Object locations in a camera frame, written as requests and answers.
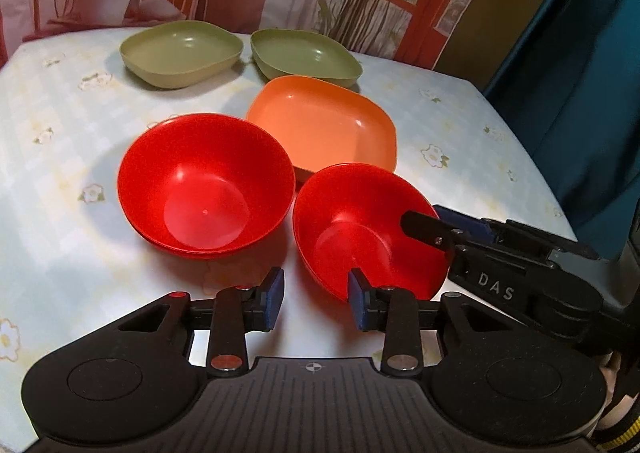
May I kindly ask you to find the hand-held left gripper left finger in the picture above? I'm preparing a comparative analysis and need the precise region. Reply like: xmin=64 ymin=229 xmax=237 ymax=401
xmin=119 ymin=267 xmax=286 ymax=378

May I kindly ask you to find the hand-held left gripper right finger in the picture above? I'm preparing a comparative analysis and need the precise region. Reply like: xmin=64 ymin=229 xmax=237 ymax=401
xmin=347 ymin=268 xmax=506 ymax=376

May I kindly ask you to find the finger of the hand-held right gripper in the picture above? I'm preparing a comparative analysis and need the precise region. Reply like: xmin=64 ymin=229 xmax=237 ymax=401
xmin=401 ymin=210 xmax=458 ymax=252
xmin=432 ymin=204 xmax=601 ymax=261

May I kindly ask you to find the red plastic bowl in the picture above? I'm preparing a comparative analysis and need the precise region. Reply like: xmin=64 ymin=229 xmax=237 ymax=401
xmin=292 ymin=162 xmax=454 ymax=304
xmin=117 ymin=113 xmax=297 ymax=262

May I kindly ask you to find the orange square plate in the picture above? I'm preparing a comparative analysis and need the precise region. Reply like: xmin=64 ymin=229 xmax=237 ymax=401
xmin=247 ymin=74 xmax=399 ymax=184

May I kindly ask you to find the blue cloth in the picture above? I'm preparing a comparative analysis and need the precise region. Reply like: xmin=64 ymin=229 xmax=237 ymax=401
xmin=481 ymin=0 xmax=640 ymax=261

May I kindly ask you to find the dark green square plate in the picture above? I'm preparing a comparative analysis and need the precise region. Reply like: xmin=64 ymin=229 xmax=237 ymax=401
xmin=250 ymin=28 xmax=362 ymax=87

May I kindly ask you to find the floral white tablecloth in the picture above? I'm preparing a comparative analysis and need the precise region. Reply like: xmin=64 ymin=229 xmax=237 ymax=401
xmin=0 ymin=26 xmax=581 ymax=451

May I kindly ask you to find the pale green square plate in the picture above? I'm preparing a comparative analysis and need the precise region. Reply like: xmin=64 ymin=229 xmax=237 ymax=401
xmin=119 ymin=20 xmax=245 ymax=90

